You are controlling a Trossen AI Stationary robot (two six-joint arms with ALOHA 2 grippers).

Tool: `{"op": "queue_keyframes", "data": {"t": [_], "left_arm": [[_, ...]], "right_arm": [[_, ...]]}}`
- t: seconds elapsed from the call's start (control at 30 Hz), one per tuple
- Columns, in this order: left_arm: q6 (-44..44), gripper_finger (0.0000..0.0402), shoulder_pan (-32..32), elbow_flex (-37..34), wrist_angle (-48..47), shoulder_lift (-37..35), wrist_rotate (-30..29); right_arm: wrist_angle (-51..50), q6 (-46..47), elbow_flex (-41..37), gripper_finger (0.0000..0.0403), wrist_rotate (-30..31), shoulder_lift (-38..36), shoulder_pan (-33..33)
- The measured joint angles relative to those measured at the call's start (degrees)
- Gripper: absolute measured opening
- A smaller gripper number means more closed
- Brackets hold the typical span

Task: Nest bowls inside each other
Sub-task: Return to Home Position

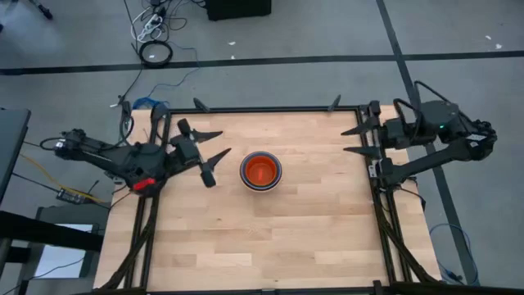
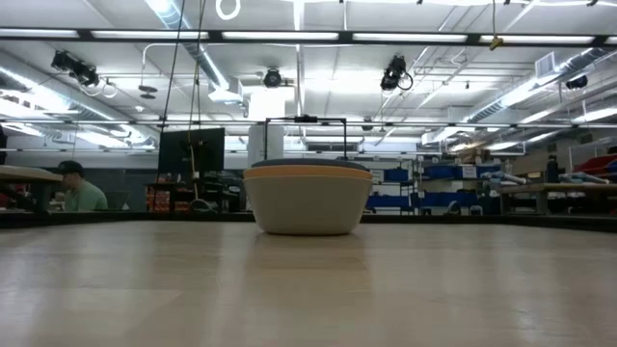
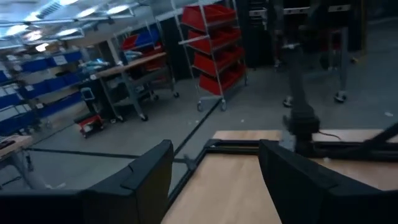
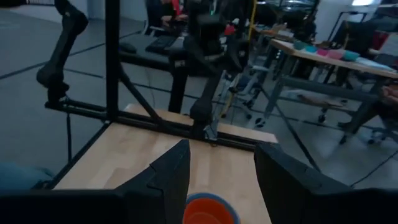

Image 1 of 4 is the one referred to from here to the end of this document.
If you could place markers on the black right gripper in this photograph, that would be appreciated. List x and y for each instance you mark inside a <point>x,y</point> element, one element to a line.
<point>397,133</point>

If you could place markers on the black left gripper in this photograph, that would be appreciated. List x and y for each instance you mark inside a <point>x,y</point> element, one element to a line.
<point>186,149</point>

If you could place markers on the orange bowl with blue rim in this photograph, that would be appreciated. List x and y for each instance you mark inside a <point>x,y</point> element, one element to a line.
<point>241,171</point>

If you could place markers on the yellow-orange translucent plastic bowl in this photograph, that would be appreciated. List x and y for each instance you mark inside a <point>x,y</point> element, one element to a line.
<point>261,170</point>

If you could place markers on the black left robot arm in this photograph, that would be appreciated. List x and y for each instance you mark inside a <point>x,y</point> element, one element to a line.
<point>123,160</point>

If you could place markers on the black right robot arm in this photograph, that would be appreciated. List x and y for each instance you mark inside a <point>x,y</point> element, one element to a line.
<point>442,155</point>

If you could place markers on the white power strip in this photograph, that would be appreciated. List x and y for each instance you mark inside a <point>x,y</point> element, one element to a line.
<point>149,26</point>

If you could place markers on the small black electronics box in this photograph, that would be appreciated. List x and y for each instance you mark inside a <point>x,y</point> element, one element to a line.
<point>70,196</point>

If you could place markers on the black beam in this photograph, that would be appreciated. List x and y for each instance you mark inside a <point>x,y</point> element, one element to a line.
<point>49,235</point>

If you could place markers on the grey desk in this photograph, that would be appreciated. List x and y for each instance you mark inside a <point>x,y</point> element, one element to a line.
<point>11,147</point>

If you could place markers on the black table frame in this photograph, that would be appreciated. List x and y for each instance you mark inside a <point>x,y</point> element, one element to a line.
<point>266,110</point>

